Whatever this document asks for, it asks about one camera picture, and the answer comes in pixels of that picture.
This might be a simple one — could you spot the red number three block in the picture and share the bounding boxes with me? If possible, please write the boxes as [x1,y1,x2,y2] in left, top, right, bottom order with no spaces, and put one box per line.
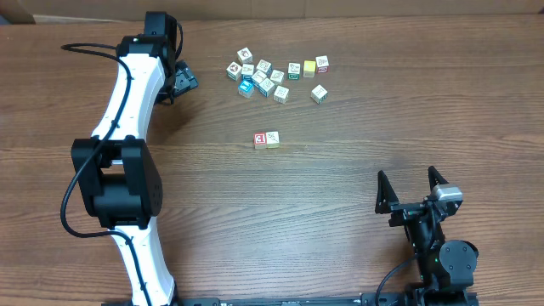
[253,133,267,149]

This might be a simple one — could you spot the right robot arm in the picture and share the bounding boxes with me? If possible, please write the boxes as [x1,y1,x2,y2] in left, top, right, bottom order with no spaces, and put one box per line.
[374,166,479,306]

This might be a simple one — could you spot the white block green side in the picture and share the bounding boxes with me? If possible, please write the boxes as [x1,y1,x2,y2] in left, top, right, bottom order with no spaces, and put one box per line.
[269,70,285,85]

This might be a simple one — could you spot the left red circle block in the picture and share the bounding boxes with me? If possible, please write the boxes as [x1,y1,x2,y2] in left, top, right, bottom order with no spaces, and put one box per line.
[226,62,242,81]

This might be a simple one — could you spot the green letter B block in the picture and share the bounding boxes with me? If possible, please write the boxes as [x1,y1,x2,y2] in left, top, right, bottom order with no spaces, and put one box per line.
[287,63,301,80]

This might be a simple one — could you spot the top red picture block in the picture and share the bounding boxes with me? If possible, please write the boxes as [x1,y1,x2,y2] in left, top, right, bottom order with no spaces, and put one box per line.
[237,48,253,65]

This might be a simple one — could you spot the green letter R block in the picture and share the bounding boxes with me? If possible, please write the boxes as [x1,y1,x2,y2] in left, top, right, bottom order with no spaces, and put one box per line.
[310,85,328,104]

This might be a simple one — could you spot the white block lower left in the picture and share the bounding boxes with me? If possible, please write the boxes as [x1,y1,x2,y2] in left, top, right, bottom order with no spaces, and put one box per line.
[258,78,275,98]

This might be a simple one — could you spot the white block blue print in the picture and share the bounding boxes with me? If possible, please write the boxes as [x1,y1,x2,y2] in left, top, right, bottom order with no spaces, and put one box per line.
[241,64,255,81]

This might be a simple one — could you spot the blue-sided block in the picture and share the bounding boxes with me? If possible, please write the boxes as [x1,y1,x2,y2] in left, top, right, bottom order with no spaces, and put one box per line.
[238,80,255,99]

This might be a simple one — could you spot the white block centre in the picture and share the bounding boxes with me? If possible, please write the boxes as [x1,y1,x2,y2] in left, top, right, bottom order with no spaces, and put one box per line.
[251,70,267,88]

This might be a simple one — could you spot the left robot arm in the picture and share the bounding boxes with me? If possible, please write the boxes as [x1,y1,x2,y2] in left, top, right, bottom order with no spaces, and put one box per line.
[60,12,198,305]

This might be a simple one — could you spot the red-sided block far right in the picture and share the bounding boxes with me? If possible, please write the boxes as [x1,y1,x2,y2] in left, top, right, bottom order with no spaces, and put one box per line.
[315,55,330,73]

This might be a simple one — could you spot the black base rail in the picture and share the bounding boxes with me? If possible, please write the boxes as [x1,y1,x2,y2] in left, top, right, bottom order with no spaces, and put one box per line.
[101,293,479,306]

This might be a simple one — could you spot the yellow-sided block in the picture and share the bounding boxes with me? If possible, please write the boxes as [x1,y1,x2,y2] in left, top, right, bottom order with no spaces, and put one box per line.
[266,131,281,149]

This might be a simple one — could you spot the green print block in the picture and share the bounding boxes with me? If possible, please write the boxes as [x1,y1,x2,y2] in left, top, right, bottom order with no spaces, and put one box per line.
[256,59,273,76]

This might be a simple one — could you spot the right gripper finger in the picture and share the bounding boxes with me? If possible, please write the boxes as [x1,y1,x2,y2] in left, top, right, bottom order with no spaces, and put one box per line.
[428,166,449,190]
[375,170,400,214]

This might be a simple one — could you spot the white block orange side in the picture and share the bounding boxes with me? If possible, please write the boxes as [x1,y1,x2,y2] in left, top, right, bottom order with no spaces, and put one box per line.
[273,85,289,104]

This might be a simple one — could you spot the yellow top block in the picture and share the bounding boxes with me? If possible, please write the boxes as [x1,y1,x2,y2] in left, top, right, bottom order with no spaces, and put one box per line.
[303,60,316,78]

